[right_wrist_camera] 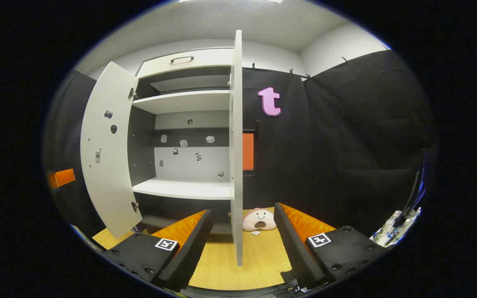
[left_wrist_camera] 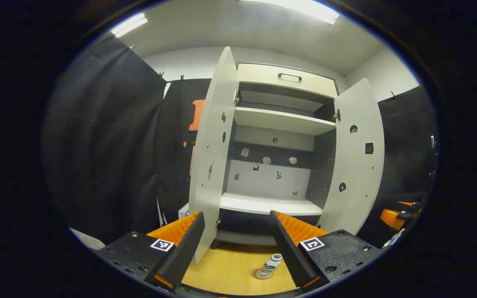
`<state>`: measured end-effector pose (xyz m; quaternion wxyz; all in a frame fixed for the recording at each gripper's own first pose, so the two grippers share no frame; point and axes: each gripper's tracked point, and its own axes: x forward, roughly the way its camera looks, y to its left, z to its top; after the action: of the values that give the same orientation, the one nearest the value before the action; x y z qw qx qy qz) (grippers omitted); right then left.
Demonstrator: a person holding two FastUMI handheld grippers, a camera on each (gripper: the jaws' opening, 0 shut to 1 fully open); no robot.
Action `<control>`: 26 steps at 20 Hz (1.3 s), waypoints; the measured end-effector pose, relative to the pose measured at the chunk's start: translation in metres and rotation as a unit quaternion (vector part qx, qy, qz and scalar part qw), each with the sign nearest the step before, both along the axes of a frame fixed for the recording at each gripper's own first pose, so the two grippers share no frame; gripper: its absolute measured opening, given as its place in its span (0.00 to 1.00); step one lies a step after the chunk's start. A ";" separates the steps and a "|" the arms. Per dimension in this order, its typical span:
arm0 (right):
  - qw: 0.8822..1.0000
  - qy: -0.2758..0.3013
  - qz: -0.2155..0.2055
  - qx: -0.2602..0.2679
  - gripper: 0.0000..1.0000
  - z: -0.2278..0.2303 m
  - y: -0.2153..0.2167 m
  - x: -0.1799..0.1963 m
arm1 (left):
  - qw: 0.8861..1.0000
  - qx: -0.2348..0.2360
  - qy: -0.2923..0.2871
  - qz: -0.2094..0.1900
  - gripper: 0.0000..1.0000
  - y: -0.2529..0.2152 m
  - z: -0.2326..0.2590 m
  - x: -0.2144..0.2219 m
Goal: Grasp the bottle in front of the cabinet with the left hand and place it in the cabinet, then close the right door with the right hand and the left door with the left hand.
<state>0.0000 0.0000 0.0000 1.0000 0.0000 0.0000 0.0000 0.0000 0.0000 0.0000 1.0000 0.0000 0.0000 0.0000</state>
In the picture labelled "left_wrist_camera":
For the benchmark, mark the white tray of small items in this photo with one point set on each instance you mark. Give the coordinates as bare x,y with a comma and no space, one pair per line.
393,238

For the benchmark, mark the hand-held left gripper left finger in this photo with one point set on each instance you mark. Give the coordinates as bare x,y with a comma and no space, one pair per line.
184,252

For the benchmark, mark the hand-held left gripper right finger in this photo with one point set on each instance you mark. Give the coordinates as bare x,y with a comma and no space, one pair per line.
290,256

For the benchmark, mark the white drink bottle green label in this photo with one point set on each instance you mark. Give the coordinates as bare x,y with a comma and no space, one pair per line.
268,268

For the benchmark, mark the white and grey cabinet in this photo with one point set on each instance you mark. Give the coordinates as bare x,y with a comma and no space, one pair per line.
280,120

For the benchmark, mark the black backdrop cloth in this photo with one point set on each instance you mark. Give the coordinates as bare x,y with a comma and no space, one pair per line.
106,145

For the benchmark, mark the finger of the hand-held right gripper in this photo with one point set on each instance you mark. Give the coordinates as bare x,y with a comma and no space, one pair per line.
391,219
408,203

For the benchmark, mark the white cabinet door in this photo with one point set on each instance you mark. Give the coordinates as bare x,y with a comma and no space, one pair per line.
354,165
211,165

